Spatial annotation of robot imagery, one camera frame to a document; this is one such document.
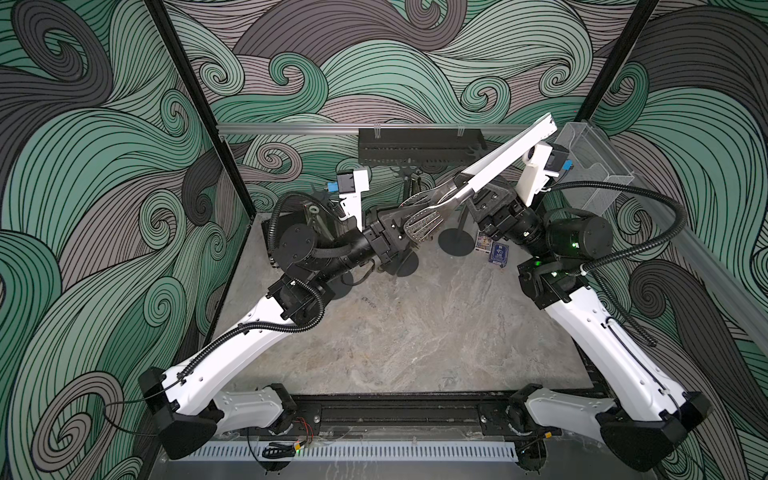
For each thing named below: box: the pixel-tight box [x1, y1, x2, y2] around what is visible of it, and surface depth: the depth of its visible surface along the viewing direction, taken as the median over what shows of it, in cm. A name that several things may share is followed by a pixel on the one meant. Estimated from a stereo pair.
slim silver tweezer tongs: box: [400, 113, 557, 243], surface depth 40 cm
